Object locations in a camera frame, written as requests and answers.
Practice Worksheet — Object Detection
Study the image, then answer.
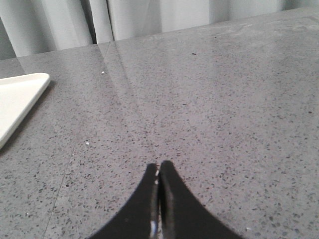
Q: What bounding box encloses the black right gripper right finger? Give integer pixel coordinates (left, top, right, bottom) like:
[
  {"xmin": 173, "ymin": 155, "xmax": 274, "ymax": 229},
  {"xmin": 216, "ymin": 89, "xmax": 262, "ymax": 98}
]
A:
[{"xmin": 159, "ymin": 160, "xmax": 240, "ymax": 239}]

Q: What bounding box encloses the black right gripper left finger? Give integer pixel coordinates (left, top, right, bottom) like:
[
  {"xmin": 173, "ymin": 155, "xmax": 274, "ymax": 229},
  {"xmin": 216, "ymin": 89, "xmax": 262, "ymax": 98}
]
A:
[{"xmin": 91, "ymin": 163, "xmax": 159, "ymax": 239}]

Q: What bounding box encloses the cream rectangular tray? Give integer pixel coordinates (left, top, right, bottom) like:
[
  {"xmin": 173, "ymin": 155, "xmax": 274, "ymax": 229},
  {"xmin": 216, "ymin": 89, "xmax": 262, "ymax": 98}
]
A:
[{"xmin": 0, "ymin": 73, "xmax": 50, "ymax": 147}]

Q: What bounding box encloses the grey pleated curtain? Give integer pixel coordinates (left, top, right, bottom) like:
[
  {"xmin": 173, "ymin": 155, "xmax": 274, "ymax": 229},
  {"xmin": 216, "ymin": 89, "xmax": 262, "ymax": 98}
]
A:
[{"xmin": 0, "ymin": 0, "xmax": 319, "ymax": 59}]

